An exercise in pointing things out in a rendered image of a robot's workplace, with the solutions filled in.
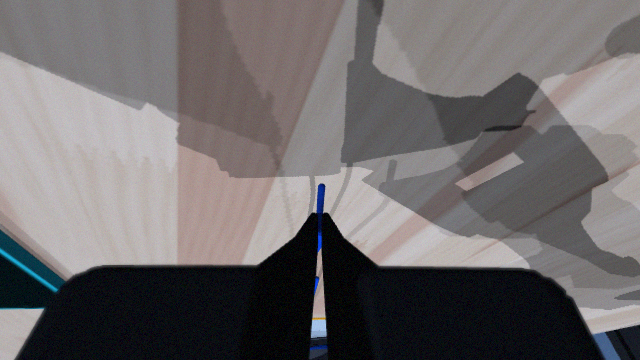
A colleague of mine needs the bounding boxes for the blue wire loop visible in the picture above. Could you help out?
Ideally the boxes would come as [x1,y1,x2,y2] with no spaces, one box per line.
[310,183,327,350]

